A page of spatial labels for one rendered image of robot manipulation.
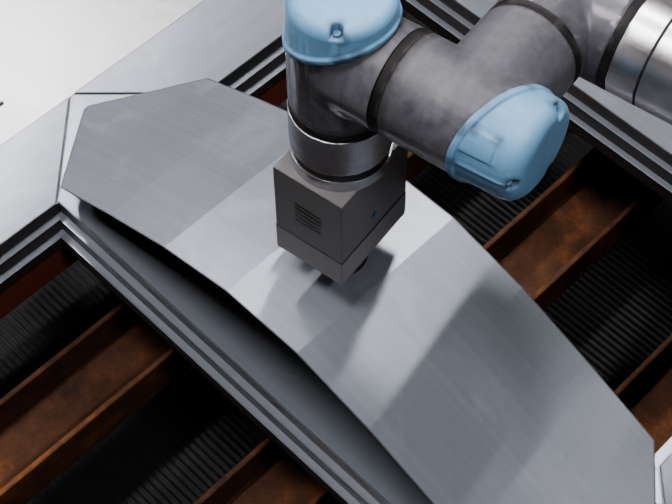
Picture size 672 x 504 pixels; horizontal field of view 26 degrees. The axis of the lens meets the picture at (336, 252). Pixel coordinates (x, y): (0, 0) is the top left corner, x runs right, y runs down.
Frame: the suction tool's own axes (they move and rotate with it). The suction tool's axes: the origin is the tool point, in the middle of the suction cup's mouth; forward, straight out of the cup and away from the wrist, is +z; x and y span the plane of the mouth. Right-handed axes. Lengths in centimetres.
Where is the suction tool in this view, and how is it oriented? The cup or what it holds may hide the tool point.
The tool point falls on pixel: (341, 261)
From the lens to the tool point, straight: 118.7
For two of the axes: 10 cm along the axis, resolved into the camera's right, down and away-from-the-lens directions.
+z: 0.0, 5.5, 8.4
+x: 8.0, 5.0, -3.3
